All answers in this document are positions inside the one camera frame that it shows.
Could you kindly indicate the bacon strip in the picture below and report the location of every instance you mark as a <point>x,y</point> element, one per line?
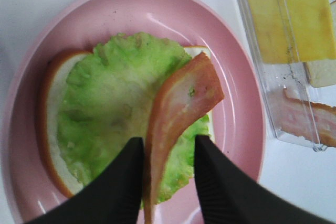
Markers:
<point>187,95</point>
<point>314,122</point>

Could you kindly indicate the green lettuce leaf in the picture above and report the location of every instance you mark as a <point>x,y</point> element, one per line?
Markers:
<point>108,99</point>

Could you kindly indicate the right clear plastic tray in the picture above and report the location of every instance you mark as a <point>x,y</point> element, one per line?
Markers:
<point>276,77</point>

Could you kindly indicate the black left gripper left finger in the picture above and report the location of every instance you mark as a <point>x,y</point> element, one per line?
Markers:
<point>113,197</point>

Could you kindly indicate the yellow cheese slice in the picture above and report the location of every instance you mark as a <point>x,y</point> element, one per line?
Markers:
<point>290,31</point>

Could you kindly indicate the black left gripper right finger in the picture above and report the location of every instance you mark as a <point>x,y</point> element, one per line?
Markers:
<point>227,195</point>

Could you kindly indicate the pink round plate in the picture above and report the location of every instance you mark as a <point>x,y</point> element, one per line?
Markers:
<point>239,123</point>

